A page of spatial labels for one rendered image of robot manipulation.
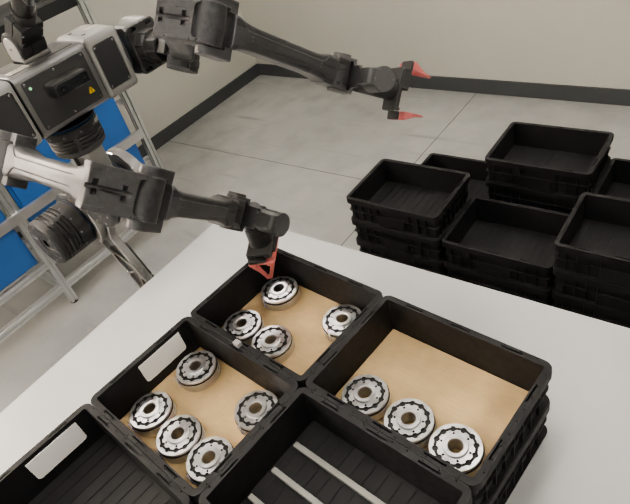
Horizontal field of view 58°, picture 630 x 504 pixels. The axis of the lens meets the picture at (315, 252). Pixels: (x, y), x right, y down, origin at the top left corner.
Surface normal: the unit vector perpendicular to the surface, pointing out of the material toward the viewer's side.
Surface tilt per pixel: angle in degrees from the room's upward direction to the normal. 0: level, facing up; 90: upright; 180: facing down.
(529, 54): 90
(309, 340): 0
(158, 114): 90
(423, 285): 0
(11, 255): 90
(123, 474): 0
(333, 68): 87
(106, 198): 71
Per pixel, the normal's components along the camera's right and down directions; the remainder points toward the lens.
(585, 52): -0.57, 0.62
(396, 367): -0.22, -0.75
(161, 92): 0.79, 0.24
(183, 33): -0.22, 0.10
